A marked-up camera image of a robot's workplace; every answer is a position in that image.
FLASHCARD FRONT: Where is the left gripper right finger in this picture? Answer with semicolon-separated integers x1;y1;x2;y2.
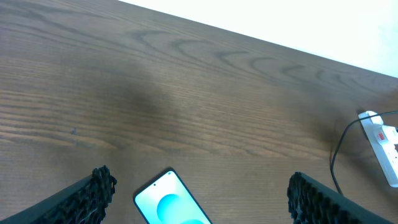
287;172;390;224

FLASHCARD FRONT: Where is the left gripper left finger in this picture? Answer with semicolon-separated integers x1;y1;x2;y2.
1;166;117;224

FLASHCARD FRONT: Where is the black USB charging cable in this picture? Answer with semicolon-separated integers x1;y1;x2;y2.
330;110;398;196

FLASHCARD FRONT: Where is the blue Samsung Galaxy smartphone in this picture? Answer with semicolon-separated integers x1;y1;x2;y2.
132;167;212;224

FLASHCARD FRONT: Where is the white power strip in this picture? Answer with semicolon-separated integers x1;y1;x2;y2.
362;123;397;188

